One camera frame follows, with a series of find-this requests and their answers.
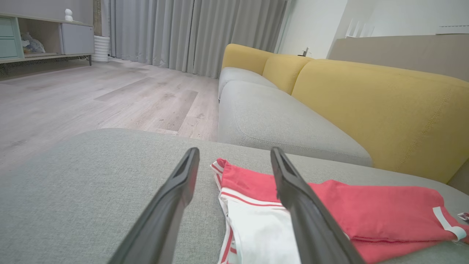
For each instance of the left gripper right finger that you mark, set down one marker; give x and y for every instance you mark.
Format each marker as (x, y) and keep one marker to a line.
(311, 220)

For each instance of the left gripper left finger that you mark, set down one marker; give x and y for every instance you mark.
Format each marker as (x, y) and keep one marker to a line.
(165, 216)

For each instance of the red Bulls basketball jersey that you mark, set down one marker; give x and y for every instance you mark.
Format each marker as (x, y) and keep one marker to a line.
(384, 209)

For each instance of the red shorts white stripe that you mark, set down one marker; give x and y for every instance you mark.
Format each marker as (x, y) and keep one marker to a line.
(464, 216)

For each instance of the yellow sofa back cushion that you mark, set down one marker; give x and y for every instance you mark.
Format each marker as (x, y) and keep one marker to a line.
(284, 71)
(384, 113)
(243, 57)

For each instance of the white ribbed cylinder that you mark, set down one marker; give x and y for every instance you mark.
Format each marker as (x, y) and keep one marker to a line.
(100, 49)

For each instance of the grey pleated curtain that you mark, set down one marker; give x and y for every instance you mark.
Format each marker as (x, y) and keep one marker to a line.
(190, 33)

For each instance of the beige low partition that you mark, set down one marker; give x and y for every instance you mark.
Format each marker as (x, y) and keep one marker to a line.
(403, 51)

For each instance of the low grey media cabinet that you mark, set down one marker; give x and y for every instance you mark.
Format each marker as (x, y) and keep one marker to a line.
(75, 38)

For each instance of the crumpled bag in cabinet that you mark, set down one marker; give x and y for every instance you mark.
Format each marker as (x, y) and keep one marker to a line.
(32, 44)

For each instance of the small white figurine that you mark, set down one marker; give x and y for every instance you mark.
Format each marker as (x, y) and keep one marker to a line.
(68, 14)

